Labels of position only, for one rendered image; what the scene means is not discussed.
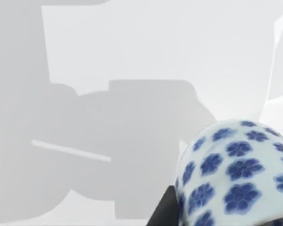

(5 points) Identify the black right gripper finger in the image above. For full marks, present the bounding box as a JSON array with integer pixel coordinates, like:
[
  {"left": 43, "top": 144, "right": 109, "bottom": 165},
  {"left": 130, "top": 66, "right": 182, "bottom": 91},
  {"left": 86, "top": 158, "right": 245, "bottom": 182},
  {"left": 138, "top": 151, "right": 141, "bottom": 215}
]
[{"left": 146, "top": 185, "right": 180, "bottom": 226}]

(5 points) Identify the white cup with blue flowers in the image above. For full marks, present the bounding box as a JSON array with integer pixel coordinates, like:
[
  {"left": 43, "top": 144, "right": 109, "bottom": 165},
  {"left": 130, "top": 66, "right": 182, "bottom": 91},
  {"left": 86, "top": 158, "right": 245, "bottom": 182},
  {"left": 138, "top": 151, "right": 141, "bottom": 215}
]
[{"left": 175, "top": 120, "right": 283, "bottom": 226}]

